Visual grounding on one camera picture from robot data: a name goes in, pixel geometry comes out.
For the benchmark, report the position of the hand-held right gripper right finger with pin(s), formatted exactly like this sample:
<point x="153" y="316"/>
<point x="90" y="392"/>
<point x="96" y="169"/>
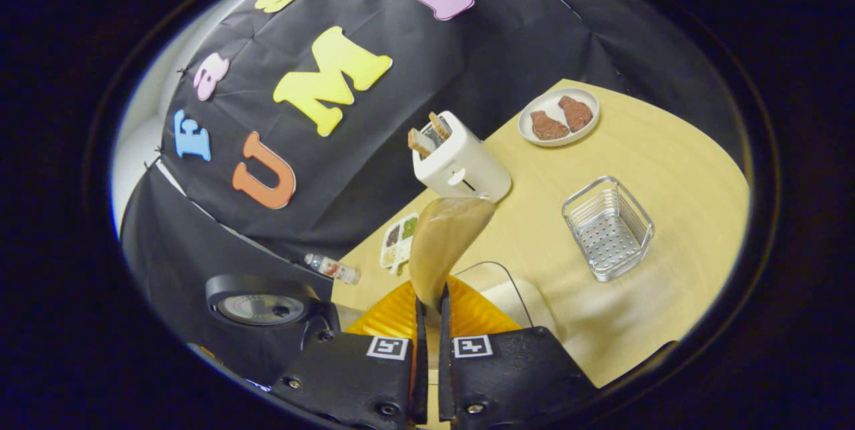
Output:
<point x="514" y="380"/>

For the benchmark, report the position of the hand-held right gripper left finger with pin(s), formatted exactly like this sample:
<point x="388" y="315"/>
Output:
<point x="347" y="380"/>

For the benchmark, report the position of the clear plastic rice container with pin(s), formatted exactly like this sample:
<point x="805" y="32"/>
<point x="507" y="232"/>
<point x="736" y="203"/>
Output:
<point x="528" y="303"/>

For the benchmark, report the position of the wooden spoon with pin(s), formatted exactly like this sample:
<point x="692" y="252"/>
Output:
<point x="444" y="236"/>

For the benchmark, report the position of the small bottle with red label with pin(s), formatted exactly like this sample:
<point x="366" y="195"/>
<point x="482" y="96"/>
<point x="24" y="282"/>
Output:
<point x="334" y="270"/>

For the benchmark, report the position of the white divided seasoning dish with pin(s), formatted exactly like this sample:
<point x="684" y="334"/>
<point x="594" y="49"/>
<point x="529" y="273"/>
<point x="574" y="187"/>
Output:
<point x="399" y="243"/>

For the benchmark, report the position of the white toaster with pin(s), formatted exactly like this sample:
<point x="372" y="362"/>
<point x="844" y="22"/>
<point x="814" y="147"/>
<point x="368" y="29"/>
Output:
<point x="461" y="166"/>

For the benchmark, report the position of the toast slice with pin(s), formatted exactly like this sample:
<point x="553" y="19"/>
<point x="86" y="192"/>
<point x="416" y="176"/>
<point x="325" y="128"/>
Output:
<point x="421" y="143"/>
<point x="441" y="126"/>

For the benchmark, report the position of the brown meat piece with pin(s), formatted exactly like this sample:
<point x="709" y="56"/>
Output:
<point x="576" y="113"/>
<point x="549" y="127"/>

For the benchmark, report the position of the white round plate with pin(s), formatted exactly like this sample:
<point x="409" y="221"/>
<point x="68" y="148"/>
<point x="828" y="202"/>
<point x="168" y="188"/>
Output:
<point x="544" y="103"/>

